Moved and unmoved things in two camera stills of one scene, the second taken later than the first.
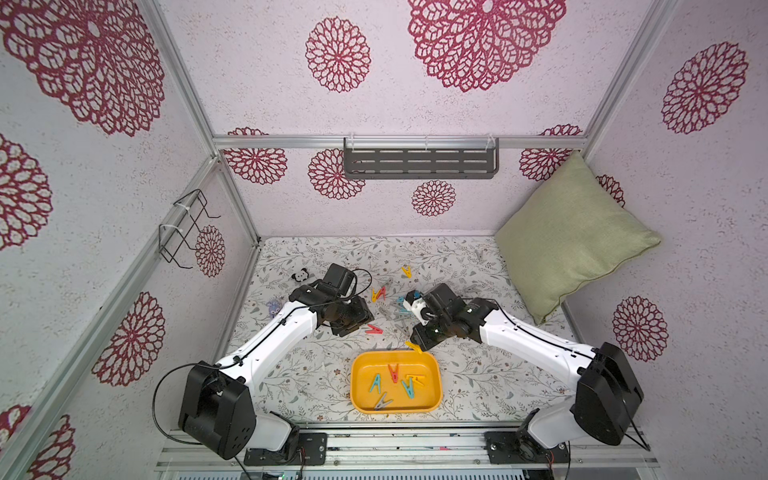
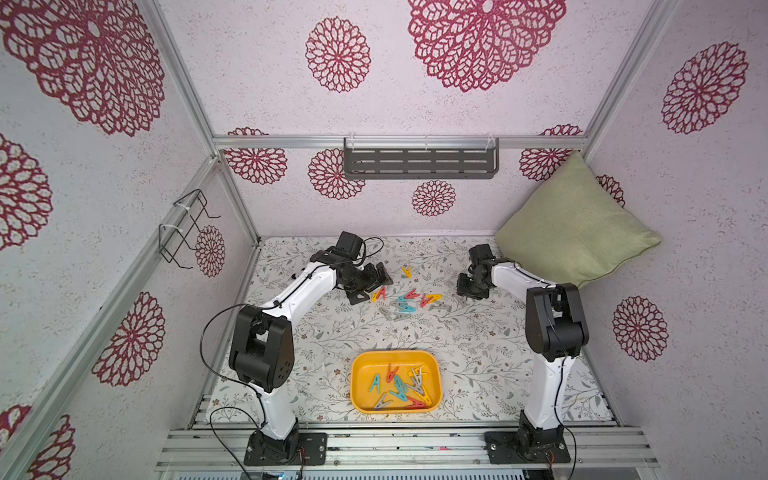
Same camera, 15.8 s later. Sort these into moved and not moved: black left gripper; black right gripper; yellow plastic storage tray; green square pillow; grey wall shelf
Moved: black left gripper; black right gripper
Not moved: green square pillow; grey wall shelf; yellow plastic storage tray
